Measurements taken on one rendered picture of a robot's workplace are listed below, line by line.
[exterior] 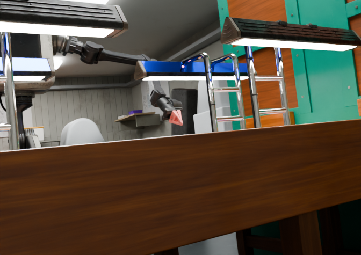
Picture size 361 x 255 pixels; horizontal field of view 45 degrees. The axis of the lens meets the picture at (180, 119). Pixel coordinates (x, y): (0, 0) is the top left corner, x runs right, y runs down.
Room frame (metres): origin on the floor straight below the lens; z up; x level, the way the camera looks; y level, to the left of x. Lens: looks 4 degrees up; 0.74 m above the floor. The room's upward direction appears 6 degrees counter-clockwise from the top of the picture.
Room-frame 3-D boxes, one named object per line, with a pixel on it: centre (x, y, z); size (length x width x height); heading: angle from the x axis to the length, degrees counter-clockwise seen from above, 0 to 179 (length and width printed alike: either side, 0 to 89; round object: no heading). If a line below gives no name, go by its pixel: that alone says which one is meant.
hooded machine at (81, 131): (6.28, 1.44, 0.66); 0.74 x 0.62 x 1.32; 113
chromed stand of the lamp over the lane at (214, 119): (1.82, -0.15, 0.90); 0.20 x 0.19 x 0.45; 124
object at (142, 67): (1.89, -0.11, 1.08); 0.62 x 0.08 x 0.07; 124
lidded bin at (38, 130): (8.90, 3.12, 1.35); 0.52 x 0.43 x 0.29; 115
